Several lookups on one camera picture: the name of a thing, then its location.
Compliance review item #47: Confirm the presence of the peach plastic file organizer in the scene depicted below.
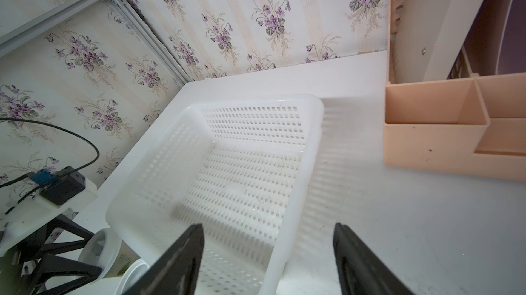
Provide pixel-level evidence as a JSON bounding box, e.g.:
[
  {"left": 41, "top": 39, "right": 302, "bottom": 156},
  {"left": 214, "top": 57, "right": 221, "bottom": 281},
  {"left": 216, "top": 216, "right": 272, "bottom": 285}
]
[{"left": 383, "top": 0, "right": 525, "bottom": 181}]

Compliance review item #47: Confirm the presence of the white perforated plastic basket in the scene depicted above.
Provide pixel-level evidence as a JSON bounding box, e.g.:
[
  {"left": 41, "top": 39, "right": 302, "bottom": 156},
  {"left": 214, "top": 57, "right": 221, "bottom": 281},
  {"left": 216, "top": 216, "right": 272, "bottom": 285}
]
[{"left": 106, "top": 95, "right": 324, "bottom": 294}]

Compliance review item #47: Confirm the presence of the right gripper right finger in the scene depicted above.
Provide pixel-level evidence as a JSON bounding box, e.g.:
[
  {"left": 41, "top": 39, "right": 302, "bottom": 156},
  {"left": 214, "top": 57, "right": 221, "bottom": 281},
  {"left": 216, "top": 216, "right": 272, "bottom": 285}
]
[{"left": 333, "top": 223, "right": 412, "bottom": 295}]

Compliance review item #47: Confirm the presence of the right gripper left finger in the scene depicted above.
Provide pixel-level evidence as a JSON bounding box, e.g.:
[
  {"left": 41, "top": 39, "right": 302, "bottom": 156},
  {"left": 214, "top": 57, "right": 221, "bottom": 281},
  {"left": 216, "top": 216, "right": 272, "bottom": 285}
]
[{"left": 124, "top": 224, "right": 205, "bottom": 295}]

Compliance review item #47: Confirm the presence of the purple folder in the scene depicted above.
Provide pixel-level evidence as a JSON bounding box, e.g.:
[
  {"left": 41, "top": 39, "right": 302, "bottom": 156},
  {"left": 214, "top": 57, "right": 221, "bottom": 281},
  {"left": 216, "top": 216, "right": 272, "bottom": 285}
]
[{"left": 497, "top": 0, "right": 525, "bottom": 74}]

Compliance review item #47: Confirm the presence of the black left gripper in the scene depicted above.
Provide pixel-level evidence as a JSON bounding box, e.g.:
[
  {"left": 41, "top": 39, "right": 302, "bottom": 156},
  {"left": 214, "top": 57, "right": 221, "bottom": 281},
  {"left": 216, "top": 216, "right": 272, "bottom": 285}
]
[{"left": 15, "top": 214, "right": 103, "bottom": 294}]

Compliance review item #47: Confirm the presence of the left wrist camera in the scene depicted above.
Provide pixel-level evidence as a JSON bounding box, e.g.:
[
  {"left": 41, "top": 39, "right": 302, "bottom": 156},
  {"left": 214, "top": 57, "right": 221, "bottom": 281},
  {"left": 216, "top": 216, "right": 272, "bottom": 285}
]
[{"left": 1, "top": 170, "right": 97, "bottom": 256}]

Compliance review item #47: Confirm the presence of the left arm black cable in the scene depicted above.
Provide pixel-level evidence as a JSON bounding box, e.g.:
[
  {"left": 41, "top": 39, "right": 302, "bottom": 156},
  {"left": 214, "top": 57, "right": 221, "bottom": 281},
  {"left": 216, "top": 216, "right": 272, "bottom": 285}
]
[{"left": 0, "top": 117, "right": 101, "bottom": 189}]

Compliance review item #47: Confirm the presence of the yogurt cup row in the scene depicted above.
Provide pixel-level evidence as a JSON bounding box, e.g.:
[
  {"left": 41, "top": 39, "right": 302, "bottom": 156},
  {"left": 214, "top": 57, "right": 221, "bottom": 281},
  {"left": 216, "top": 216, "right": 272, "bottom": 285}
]
[
  {"left": 115, "top": 259, "right": 150, "bottom": 295},
  {"left": 78, "top": 228, "right": 140, "bottom": 281}
]

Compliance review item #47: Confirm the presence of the beige folder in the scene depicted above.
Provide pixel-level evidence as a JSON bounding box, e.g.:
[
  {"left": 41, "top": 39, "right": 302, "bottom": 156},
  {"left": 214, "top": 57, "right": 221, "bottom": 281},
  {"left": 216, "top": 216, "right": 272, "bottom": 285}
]
[{"left": 393, "top": 0, "right": 484, "bottom": 83}]

